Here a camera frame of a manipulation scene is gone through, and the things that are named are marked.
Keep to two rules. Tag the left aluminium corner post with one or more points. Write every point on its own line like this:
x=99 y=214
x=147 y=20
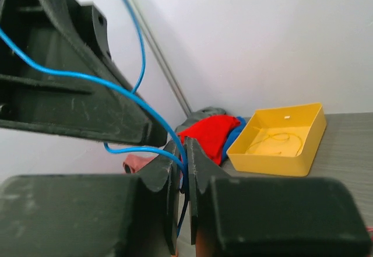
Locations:
x=160 y=57

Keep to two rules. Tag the pink cloth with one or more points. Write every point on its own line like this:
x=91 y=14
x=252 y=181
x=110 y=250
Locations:
x=133 y=163

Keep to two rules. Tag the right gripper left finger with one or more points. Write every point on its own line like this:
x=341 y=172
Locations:
x=92 y=214

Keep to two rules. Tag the blue cloth under red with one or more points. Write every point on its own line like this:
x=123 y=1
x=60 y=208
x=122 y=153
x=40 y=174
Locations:
x=232 y=136

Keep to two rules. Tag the grey cloth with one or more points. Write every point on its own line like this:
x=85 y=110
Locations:
x=199 y=115

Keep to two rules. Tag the yellow plastic bin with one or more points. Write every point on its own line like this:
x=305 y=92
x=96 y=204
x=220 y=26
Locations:
x=280 y=141

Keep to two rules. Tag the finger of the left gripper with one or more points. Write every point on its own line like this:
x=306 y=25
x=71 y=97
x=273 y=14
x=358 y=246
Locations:
x=68 y=36

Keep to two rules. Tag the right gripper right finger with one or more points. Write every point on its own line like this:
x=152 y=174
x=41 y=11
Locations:
x=270 y=216

